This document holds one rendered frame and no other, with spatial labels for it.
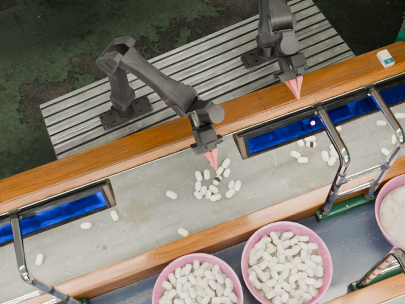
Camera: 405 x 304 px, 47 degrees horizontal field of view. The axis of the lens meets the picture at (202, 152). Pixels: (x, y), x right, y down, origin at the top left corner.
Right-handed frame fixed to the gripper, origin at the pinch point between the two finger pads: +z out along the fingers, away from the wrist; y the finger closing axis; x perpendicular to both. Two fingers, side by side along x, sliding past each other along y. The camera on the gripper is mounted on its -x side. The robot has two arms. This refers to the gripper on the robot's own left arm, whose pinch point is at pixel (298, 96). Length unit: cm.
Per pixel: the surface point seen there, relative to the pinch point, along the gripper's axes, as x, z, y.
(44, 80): 140, -32, -99
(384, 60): 9.7, -0.3, 36.8
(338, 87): 9.8, 3.6, 18.2
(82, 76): 136, -28, -77
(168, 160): 8.8, 8.0, -46.8
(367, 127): 0.2, 18.0, 20.7
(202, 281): -19, 40, -49
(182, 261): -15, 34, -53
